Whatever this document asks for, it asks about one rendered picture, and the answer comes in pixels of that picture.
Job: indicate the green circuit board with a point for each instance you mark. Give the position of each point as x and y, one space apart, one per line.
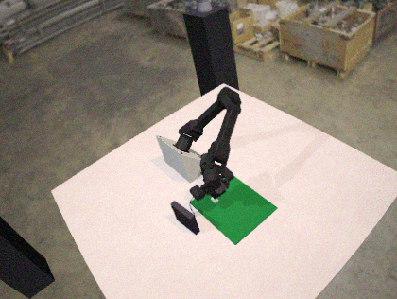
237 212

